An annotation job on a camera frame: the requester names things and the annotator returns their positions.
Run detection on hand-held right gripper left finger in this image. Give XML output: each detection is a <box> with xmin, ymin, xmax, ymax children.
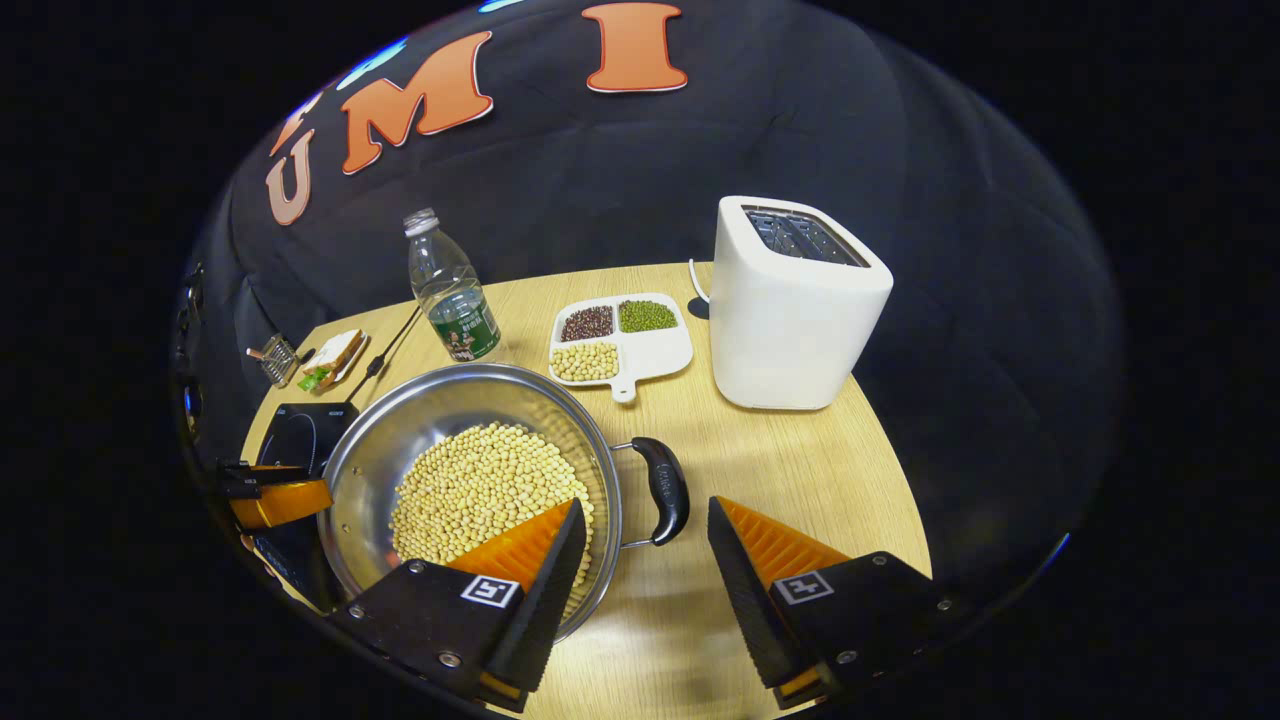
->
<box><xmin>324</xmin><ymin>497</ymin><xmax>590</xmax><ymax>714</ymax></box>

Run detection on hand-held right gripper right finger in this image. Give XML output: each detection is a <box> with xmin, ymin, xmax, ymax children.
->
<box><xmin>706</xmin><ymin>495</ymin><xmax>964</xmax><ymax>712</ymax></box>

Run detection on black induction cooktop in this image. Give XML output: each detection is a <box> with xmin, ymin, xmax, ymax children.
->
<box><xmin>240</xmin><ymin>401</ymin><xmax>363</xmax><ymax>614</ymax></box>

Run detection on stainless steel pot black handles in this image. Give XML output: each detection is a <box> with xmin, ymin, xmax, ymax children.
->
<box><xmin>317</xmin><ymin>362</ymin><xmax>692</xmax><ymax>644</ymax></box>

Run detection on pile of soybeans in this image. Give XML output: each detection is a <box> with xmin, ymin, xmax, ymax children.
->
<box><xmin>389</xmin><ymin>421</ymin><xmax>597</xmax><ymax>603</ymax></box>

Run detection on sandwich on small plate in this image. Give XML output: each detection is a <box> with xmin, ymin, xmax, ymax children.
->
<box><xmin>297</xmin><ymin>327</ymin><xmax>370</xmax><ymax>394</ymax></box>

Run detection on small portion of yellow soybeans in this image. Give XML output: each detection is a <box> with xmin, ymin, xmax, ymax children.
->
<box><xmin>551</xmin><ymin>341</ymin><xmax>619</xmax><ymax>383</ymax></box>

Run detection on white divided plate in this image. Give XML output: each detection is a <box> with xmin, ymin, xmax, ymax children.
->
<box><xmin>547</xmin><ymin>291</ymin><xmax>695</xmax><ymax>405</ymax></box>

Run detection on clear plastic water bottle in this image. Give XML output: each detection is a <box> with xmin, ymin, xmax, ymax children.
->
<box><xmin>403</xmin><ymin>207</ymin><xmax>503</xmax><ymax>364</ymax></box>

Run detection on white toaster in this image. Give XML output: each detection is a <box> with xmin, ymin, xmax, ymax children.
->
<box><xmin>708</xmin><ymin>194</ymin><xmax>895</xmax><ymax>412</ymax></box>

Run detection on portion of dark red beans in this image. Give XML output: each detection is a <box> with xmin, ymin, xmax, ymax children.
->
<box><xmin>560</xmin><ymin>305</ymin><xmax>615</xmax><ymax>343</ymax></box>

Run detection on portion of green mung beans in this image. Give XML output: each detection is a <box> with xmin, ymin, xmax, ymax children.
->
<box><xmin>618</xmin><ymin>299</ymin><xmax>679</xmax><ymax>334</ymax></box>

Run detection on small metal wire rack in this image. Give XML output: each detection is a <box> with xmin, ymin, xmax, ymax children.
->
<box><xmin>246</xmin><ymin>332</ymin><xmax>302</xmax><ymax>389</ymax></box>

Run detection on black power cable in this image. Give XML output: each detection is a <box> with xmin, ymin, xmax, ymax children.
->
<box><xmin>344</xmin><ymin>304</ymin><xmax>424</xmax><ymax>404</ymax></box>

